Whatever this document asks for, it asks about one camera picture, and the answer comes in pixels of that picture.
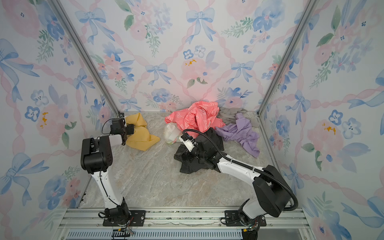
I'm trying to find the yellow cloth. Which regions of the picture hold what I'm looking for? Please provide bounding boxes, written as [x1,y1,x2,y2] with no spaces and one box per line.
[125,113,160,151]

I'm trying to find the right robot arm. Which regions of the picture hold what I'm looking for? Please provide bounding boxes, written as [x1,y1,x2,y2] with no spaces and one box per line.
[174,142,299,227]

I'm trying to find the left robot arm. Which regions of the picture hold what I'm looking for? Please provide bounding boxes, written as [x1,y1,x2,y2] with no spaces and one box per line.
[80,118,134,226]

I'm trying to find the black cloth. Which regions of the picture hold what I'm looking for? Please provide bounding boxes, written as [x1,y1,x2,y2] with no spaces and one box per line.
[174,128,224,174]

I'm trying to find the white floral cloth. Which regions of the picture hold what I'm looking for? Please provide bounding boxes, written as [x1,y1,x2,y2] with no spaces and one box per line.
[163,123,182,145]

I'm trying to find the pink patterned cloth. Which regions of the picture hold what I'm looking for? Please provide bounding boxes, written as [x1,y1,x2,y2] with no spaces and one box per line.
[165,101,226,133]

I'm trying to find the purple cloth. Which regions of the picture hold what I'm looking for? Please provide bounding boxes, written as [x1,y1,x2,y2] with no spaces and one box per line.
[216,113,260,158]

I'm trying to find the grey cloth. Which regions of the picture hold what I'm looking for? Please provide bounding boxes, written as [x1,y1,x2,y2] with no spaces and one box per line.
[217,108,260,128]

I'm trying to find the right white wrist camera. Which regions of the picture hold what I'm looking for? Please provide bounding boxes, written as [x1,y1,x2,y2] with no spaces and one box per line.
[179,133,197,153]

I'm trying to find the right black corrugated cable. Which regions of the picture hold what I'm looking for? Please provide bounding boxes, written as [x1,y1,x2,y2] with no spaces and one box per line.
[182,128,299,211]

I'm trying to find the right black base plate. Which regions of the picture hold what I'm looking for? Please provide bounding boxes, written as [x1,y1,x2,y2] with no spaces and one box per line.
[220,210,267,228]

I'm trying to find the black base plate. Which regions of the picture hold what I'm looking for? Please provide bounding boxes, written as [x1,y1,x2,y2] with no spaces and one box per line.
[220,210,267,228]
[103,210,147,227]

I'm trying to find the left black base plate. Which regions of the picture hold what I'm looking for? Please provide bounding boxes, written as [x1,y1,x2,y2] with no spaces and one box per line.
[103,210,147,227]

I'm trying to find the aluminium rail frame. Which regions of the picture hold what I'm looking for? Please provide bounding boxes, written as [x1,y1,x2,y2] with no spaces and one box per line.
[53,207,315,240]

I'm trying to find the left aluminium corner post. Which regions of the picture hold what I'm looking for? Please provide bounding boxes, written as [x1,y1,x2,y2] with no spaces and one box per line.
[48,0,120,116]

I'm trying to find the aluminium corner post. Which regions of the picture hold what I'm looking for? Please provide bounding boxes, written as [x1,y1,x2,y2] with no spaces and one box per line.
[258,0,319,117]
[48,0,120,116]

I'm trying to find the right aluminium corner post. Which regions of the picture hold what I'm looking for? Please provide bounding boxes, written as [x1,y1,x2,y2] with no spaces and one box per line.
[258,0,319,117]

